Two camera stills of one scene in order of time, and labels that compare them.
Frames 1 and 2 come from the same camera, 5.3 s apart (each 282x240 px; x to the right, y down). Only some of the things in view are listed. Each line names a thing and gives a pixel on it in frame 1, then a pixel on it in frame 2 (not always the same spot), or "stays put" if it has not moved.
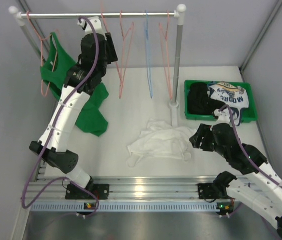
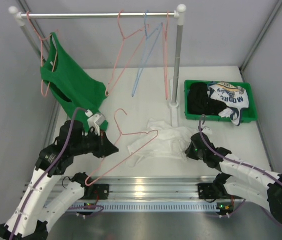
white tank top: [160, 139] stays put
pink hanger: [119, 81] -> [93, 181]
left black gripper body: [111, 47] -> [101, 144]
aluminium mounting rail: [141, 188] stays put
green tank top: [55, 72] stays put
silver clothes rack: [179, 15] stays put
